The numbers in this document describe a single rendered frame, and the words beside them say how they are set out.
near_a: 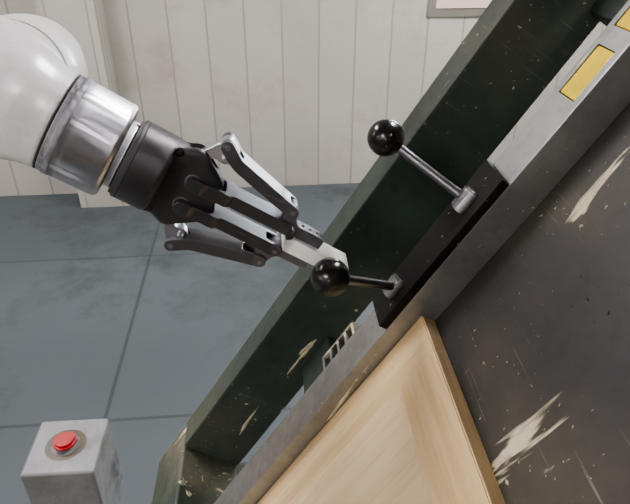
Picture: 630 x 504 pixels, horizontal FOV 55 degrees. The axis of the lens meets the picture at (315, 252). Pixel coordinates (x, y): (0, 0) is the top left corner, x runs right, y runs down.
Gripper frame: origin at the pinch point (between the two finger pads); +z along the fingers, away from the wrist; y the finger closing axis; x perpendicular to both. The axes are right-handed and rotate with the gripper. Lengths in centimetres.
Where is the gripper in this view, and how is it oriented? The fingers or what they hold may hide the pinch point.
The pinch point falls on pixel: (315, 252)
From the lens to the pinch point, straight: 60.2
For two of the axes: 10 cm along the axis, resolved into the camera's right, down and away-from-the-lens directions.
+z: 8.4, 4.3, 3.3
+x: 0.7, 5.2, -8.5
